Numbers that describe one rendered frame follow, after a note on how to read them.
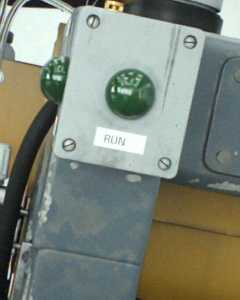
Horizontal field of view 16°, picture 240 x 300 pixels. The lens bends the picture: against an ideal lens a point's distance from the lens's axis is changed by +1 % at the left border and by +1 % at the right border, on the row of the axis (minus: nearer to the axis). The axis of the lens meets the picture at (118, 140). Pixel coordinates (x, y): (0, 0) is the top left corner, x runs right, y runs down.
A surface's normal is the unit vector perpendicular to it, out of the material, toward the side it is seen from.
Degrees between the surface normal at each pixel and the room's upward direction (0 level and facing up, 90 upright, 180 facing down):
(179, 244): 90
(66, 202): 90
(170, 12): 90
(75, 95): 90
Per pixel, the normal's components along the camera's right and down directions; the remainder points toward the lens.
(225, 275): 0.10, 0.07
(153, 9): -0.32, -0.01
